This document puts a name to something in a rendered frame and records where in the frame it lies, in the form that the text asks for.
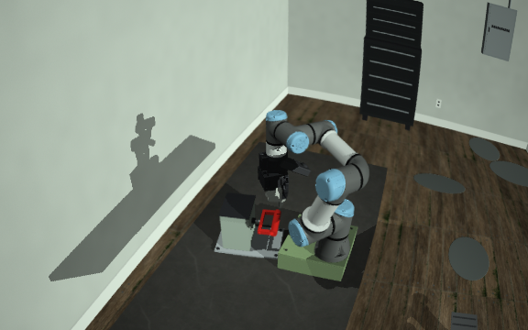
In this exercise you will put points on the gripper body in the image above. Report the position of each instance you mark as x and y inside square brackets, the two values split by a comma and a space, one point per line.
[274, 176]

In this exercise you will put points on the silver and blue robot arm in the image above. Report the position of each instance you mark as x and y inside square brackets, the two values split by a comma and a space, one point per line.
[331, 237]

